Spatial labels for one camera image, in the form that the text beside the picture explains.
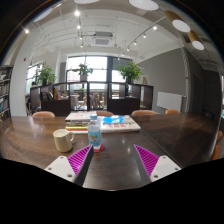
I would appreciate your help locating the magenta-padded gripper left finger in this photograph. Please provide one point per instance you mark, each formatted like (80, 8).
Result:
(61, 166)

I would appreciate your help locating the ceiling track spotlights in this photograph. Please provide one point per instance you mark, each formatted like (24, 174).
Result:
(77, 13)

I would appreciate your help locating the cream ceramic mug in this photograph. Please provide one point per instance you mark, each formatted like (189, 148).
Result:
(62, 141)

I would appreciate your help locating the bushy potted green plant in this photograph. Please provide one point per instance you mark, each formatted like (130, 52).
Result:
(46, 75)

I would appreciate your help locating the dark-spined book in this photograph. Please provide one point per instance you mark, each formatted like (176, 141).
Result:
(76, 123)

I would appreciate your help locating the round white ceiling lights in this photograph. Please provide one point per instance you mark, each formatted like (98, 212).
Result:
(181, 25)

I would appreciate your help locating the white wall board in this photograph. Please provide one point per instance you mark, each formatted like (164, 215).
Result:
(170, 101)

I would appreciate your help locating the large white and blue book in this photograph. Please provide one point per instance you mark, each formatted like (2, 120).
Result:
(123, 125)

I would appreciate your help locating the small potted green plant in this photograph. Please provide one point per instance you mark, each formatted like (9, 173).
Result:
(83, 70)

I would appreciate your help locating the dark open shelf unit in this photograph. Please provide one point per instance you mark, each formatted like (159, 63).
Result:
(120, 106)

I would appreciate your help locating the tall bookshelf with books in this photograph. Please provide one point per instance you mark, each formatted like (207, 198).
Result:
(4, 91)

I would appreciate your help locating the yellow-spined book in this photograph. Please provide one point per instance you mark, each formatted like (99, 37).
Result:
(76, 127)

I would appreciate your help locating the ceiling air conditioner unit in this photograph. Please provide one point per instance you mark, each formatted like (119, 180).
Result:
(102, 39)

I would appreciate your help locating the white-covered book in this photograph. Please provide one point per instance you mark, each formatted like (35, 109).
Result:
(78, 116)

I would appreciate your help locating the clear plastic water bottle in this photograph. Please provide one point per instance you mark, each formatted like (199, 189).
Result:
(94, 133)

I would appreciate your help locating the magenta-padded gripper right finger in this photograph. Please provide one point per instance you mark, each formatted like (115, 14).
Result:
(163, 167)

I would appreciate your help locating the flat round red coaster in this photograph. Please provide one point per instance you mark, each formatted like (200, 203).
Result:
(101, 148)

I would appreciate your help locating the broad-leaved potted green plant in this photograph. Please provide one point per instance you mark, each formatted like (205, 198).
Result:
(130, 70)

